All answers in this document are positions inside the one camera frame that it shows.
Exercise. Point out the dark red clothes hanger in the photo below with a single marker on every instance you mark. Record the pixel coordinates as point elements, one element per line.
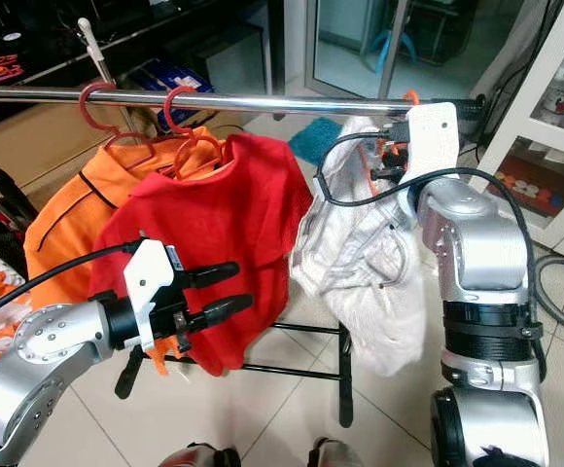
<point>83,102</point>

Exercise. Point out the white shirt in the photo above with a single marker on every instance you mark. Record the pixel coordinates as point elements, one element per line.
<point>360,282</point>

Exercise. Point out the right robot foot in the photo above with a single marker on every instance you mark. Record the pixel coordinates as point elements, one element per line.
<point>335,455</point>

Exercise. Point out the black clothes rack base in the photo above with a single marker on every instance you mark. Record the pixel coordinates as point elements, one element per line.
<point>345,379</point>

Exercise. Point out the sliding glass door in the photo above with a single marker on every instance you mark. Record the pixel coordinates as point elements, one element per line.
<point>306,39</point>

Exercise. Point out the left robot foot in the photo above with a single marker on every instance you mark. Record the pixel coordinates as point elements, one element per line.
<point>196,455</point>

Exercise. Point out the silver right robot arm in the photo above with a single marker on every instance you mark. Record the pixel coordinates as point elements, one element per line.
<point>476,253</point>

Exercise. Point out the blue printed box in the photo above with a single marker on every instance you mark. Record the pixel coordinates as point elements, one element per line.
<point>170,78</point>

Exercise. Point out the large cardboard box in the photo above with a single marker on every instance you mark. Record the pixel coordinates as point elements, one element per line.
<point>29,146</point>

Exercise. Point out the white glass cabinet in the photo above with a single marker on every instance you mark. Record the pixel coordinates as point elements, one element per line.
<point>545,146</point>

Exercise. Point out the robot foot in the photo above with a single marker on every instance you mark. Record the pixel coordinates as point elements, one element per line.
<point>335,455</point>
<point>196,455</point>

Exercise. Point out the orange shirt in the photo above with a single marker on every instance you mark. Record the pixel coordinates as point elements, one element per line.
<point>68,214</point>

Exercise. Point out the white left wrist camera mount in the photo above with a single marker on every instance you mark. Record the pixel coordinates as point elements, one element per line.
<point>148,277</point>

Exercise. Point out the teal floor mat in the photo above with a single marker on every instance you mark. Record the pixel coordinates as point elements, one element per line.
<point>316,141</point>

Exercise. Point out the chrome clothes rail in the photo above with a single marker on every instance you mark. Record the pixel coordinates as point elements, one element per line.
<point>272,101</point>

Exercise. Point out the red shirt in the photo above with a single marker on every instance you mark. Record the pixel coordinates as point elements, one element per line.
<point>224,233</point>

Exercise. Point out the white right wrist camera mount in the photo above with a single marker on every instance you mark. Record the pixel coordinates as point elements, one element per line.
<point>430,136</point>

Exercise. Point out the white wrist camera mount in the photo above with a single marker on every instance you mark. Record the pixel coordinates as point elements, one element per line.
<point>148,277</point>
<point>430,136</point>

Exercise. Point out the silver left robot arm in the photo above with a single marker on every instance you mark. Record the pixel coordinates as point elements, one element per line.
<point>49,341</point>

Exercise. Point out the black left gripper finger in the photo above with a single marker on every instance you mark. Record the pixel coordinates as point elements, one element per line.
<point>220,313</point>
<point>209,274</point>

